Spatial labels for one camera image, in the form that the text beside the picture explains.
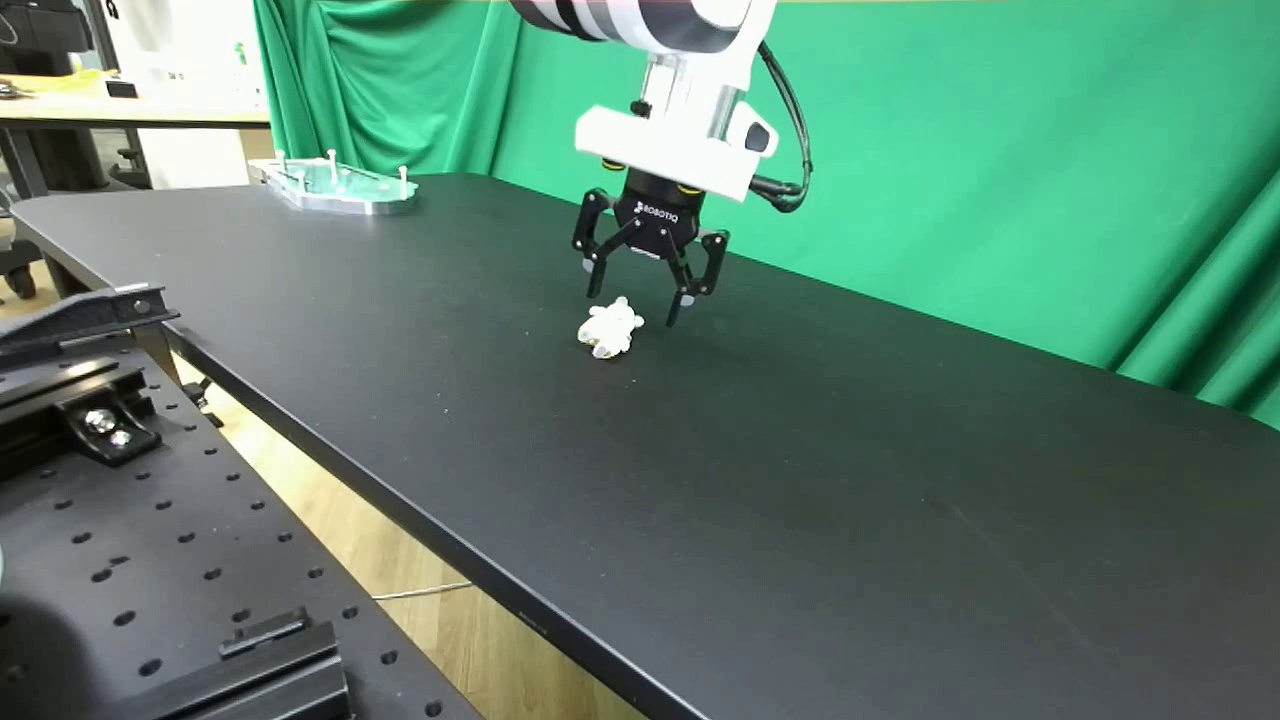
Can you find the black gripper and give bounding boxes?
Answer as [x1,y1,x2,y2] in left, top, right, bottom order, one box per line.
[566,162,730,333]

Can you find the white plush toy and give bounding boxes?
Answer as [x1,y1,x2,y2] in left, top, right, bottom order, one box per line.
[573,297,649,369]

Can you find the green draped curtain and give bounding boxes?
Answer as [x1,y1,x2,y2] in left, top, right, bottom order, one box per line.
[1116,172,1280,432]
[253,0,529,183]

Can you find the flat green backdrop screen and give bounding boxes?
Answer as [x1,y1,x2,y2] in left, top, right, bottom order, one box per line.
[492,0,1280,393]

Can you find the white box appliance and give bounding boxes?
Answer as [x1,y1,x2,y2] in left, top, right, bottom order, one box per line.
[104,0,271,106]

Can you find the black perforated breadboard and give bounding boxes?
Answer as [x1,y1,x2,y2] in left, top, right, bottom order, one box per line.
[0,346,487,720]

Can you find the wooden desk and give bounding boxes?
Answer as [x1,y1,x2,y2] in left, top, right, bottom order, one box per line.
[0,67,278,197]

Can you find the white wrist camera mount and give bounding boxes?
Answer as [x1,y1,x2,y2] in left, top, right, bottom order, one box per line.
[573,100,783,208]

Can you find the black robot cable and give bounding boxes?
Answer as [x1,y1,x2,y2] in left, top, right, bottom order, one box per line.
[745,37,816,217]

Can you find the pale base plate with pegs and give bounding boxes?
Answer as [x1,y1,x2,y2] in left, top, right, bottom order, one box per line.
[248,146,423,221]

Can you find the black bracket with silver screw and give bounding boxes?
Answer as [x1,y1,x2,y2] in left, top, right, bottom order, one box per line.
[55,382,169,469]

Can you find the black clamp bracket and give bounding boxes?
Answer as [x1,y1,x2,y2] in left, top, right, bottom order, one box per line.
[0,280,185,370]

